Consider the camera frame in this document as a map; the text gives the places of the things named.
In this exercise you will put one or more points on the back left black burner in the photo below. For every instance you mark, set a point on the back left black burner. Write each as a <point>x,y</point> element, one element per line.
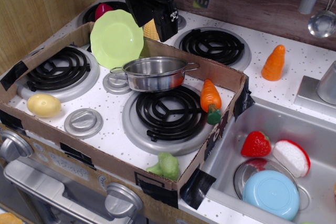
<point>89,14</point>

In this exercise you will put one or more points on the hanging steel ladle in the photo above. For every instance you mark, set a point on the hanging steel ladle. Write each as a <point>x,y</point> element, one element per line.
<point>322,23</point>

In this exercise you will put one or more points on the grey stove knob back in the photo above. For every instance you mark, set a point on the grey stove knob back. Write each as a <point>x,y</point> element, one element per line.
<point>181,22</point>

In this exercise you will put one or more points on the front left black burner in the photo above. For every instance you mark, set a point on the front left black burner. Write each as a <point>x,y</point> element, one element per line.
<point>67,75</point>

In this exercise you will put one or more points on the steel bowl in sink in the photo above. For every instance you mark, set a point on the steel bowl in sink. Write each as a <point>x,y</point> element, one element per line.
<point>252,166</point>

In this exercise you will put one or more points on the grey stove knob front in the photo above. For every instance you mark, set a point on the grey stove knob front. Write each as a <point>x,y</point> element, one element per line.
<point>83,123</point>

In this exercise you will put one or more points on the grey stove knob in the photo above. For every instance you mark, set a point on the grey stove knob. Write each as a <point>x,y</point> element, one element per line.
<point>181,22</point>
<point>116,83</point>
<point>83,123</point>

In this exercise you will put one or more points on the red toy pepper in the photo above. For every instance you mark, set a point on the red toy pepper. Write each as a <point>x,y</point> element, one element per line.
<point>101,10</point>

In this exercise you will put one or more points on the light green plastic plate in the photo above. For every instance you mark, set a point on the light green plastic plate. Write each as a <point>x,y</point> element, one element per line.
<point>116,39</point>

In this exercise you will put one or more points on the orange toy carrot green stem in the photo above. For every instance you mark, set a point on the orange toy carrot green stem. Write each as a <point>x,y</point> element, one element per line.
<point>211,102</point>

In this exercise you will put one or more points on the silver oven knob right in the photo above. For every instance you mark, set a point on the silver oven knob right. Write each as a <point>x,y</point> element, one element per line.
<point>121,201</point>

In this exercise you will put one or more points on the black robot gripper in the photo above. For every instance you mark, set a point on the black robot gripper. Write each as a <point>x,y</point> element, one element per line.
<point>165,15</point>

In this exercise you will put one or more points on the yellow toy potato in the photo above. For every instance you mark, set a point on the yellow toy potato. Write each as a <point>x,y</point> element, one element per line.
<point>44,105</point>

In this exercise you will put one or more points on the small steel pot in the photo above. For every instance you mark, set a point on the small steel pot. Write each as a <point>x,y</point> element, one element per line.
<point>154,74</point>

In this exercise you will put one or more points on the red toy strawberry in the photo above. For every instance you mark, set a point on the red toy strawberry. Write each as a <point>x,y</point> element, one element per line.
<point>256,144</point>

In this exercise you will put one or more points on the silver oven knob left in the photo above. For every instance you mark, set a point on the silver oven knob left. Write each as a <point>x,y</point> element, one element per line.
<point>14,146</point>

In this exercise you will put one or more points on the orange toy carrot cone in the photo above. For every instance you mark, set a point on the orange toy carrot cone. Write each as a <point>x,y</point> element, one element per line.
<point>273,67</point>

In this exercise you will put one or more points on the silver oven knob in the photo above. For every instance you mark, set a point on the silver oven knob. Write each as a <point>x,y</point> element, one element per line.
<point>14,146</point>
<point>121,201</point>

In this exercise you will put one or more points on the silver oven door handle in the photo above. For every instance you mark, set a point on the silver oven door handle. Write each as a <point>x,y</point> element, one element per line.
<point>82,205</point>

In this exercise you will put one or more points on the brown cardboard fence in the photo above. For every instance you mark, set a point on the brown cardboard fence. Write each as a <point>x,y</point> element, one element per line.
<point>193,184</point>

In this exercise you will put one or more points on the light blue plastic plate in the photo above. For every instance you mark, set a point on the light blue plastic plate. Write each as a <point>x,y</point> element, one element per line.
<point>273,192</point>

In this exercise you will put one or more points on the grey stove knob centre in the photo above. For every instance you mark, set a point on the grey stove knob centre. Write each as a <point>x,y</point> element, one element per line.
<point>116,83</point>

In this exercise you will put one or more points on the red white toy radish slice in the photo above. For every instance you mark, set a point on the red white toy radish slice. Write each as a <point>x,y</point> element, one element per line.
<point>293,157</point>

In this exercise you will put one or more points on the steel toy sink basin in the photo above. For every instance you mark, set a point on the steel toy sink basin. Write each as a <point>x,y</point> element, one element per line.
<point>315,136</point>

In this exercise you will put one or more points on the green toy broccoli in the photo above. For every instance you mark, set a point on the green toy broccoli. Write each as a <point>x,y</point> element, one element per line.
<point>167,166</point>

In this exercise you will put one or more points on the yellow toy corn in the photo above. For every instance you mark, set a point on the yellow toy corn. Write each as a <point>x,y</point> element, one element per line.
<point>149,30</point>

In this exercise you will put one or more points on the back right black burner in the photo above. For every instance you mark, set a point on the back right black burner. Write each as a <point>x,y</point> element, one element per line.
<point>216,44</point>

